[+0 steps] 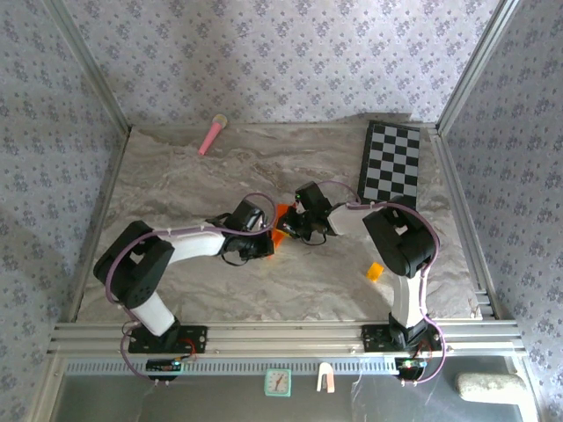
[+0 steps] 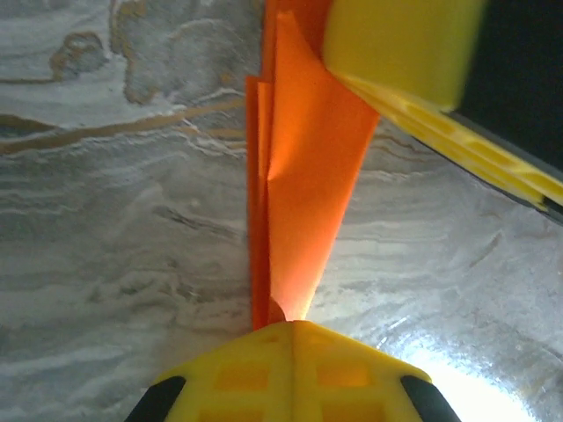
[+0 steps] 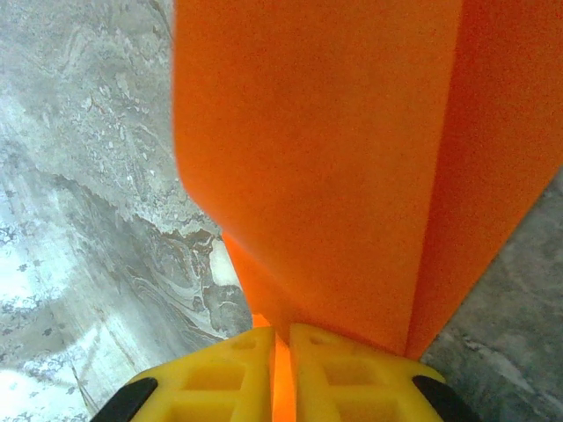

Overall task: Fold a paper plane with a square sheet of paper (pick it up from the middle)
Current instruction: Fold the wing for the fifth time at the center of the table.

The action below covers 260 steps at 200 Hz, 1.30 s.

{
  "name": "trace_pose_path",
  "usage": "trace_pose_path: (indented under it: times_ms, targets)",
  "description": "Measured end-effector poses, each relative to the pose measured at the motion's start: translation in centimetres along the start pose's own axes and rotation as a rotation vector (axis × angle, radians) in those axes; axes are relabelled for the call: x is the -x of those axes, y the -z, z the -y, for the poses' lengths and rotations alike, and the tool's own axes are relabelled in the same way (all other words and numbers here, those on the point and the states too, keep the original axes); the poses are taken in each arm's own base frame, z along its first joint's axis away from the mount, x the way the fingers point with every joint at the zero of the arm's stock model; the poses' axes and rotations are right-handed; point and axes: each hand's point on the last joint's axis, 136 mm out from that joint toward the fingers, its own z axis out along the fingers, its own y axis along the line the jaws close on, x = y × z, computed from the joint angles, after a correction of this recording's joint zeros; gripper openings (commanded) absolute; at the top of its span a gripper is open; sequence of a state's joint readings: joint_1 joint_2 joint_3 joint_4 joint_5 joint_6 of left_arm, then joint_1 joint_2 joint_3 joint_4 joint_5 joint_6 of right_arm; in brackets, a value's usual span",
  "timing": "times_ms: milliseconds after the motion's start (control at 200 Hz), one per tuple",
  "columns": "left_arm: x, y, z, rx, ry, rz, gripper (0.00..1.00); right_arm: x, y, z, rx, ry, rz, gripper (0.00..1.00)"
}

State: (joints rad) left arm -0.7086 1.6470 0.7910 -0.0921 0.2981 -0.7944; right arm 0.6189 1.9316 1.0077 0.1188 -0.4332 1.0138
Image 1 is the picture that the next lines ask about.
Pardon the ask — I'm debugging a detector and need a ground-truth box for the teal square clock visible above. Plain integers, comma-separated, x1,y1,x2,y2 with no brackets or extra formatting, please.
264,367,292,399

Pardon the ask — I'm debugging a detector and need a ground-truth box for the black and grey chessboard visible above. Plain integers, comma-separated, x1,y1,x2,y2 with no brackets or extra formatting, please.
355,120,422,210

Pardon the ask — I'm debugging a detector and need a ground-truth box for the pink toy microphone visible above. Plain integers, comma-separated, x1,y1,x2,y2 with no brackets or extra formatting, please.
197,113,229,156

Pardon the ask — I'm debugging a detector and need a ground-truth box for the white plastic hook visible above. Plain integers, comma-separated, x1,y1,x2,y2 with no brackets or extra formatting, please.
315,362,336,393

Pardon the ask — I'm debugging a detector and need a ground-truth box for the grey metal shelf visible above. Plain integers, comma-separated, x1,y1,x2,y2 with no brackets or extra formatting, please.
34,355,540,422

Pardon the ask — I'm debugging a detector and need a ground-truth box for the grey speckled stone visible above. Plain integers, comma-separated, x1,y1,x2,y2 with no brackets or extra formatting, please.
455,372,528,402

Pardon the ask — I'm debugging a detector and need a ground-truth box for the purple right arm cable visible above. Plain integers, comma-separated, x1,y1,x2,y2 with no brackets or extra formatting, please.
314,180,448,388

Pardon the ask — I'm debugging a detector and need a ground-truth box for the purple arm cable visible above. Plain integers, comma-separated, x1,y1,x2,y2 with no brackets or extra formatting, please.
314,180,448,388
106,193,272,386

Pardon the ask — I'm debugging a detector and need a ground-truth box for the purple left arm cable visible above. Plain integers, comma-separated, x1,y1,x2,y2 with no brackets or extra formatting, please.
106,193,272,386

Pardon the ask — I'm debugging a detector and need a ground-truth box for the aluminium mounting rail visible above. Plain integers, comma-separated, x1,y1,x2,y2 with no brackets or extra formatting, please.
47,320,527,356

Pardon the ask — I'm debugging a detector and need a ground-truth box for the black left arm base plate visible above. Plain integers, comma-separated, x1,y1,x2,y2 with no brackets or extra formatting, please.
127,324,208,355

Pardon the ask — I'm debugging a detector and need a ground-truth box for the grey slotted cable duct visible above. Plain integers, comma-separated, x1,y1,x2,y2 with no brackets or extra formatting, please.
63,356,399,375

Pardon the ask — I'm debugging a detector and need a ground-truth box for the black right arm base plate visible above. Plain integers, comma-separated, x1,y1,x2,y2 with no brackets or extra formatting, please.
360,324,442,353

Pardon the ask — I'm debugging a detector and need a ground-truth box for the aluminium side rail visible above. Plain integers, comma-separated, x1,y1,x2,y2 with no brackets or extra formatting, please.
428,125,502,321
65,127,133,324

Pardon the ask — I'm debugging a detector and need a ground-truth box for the aluminium frame post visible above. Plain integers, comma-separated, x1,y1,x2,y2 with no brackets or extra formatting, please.
435,0,523,136
43,0,133,135

